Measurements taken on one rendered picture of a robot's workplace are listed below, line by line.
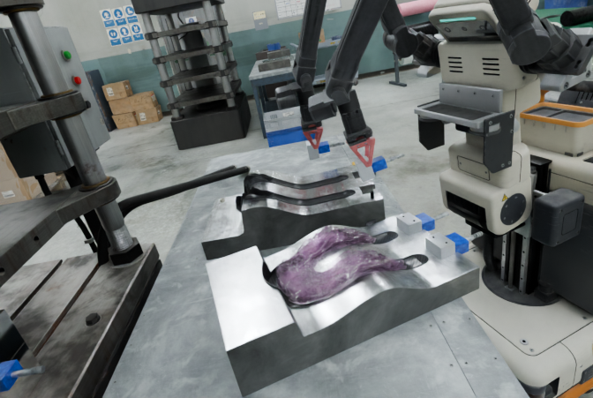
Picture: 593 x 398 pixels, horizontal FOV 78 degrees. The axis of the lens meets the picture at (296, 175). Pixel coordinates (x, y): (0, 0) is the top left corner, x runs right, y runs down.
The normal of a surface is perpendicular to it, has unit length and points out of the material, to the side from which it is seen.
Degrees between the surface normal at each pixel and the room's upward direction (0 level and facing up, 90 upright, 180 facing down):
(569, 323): 0
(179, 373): 0
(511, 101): 90
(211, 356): 0
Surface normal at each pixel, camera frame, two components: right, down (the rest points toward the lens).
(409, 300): 0.34, 0.32
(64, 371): -0.18, -0.90
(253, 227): 0.05, 0.39
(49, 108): 0.82, 0.09
